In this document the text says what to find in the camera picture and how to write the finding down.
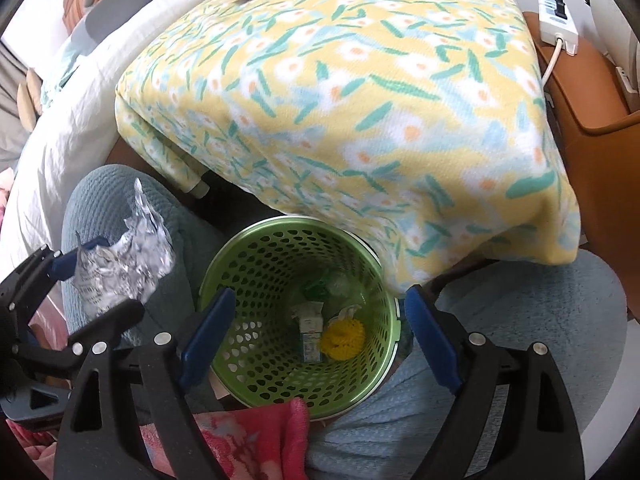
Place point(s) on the white pillow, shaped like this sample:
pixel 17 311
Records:
pixel 75 110

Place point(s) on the white power strip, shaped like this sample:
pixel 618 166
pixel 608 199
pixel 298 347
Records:
pixel 562 35

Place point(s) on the person's right leg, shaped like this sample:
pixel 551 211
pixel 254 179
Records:
pixel 500 300

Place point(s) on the yellow mesh sponge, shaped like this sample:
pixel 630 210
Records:
pixel 340 340

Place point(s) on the light blue cloth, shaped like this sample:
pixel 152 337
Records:
pixel 65 60

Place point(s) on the white round appliance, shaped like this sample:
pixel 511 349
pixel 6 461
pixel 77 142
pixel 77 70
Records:
pixel 625 60

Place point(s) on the person's leg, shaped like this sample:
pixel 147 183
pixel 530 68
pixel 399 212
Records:
pixel 115 195
pixel 500 300

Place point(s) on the silver foil bag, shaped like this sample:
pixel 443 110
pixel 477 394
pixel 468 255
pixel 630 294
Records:
pixel 130 260

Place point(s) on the beige cushion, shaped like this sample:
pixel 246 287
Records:
pixel 27 95

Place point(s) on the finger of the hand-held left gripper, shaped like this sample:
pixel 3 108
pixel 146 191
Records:
pixel 115 325
pixel 62 265

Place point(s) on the white paper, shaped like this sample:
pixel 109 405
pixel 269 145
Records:
pixel 347 312

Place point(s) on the pink floral blanket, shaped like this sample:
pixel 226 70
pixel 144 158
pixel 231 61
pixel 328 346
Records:
pixel 250 440

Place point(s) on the yellow floral cloth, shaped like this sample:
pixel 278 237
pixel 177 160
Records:
pixel 375 110

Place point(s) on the green plastic basket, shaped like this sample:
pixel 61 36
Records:
pixel 260 270

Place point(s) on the brown side table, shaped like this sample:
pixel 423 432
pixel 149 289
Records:
pixel 590 90

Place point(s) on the person's left leg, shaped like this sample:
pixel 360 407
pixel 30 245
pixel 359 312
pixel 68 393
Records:
pixel 115 195

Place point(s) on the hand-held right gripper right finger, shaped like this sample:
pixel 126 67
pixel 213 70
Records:
pixel 435 340

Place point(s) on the blue milk carton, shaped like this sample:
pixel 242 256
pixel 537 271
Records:
pixel 310 340

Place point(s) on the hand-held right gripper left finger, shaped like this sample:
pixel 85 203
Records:
pixel 210 335

